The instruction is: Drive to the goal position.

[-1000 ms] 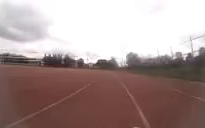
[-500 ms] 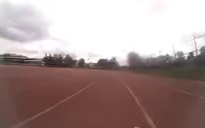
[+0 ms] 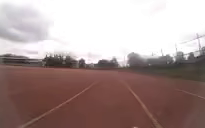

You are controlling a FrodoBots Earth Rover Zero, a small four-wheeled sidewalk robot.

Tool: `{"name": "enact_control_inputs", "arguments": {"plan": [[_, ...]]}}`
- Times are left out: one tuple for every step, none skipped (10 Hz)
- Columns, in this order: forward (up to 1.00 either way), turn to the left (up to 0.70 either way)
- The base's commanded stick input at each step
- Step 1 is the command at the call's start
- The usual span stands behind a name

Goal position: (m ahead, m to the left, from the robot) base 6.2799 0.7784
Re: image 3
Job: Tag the round dark tree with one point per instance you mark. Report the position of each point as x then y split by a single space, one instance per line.
135 60

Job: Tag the red running track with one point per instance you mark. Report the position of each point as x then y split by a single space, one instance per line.
100 106

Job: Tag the dark clump of trees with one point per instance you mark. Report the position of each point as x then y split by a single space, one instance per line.
58 61

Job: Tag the thin pole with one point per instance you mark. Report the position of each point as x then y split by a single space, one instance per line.
162 52

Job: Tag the grass strip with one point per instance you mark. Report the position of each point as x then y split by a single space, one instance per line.
176 74

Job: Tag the long low building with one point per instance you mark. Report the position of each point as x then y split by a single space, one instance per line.
15 60

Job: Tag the tall utility pole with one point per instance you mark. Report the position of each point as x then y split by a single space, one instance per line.
199 41

